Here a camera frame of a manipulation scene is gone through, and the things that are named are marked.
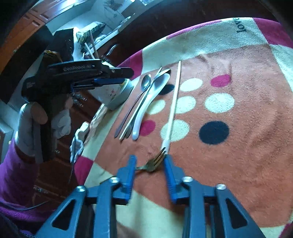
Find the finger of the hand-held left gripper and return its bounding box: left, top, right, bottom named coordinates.
left=73, top=78, right=125, bottom=92
left=103, top=66, right=134, bottom=79

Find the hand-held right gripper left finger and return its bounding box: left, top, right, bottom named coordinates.
left=34, top=154, right=138, bottom=238

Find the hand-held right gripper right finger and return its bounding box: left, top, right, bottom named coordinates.
left=163, top=154, right=267, bottom=238

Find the white insulated jar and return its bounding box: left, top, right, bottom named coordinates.
left=92, top=61, right=135, bottom=111

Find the small wooden-handled fork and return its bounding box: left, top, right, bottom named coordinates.
left=135, top=148, right=167, bottom=172

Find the metal spoon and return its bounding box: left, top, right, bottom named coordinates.
left=114, top=74, right=152, bottom=139

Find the white ceramic spoon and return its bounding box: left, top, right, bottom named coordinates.
left=131, top=73, right=172, bottom=141

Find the steel fork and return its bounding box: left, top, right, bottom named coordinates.
left=118, top=68, right=172, bottom=140

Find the pale wooden chopstick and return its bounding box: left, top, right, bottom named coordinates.
left=161, top=61, right=182, bottom=154

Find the person's left forearm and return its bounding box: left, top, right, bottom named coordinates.
left=0, top=137, right=76, bottom=231

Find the person's left hand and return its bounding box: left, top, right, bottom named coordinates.
left=15, top=96, right=74, bottom=164

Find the light kitchen countertop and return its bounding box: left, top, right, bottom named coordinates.
left=44, top=9, right=138, bottom=69

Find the plastic tablecloth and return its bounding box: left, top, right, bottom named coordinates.
left=69, top=104, right=108, bottom=183

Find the printed patchwork blanket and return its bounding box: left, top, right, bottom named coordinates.
left=73, top=17, right=293, bottom=238

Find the black wire dish rack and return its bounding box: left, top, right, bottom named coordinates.
left=75, top=22, right=107, bottom=44

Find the wooden wall cabinet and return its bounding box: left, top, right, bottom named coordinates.
left=0, top=0, right=76, bottom=76

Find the black cable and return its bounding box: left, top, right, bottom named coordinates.
left=0, top=200, right=49, bottom=212

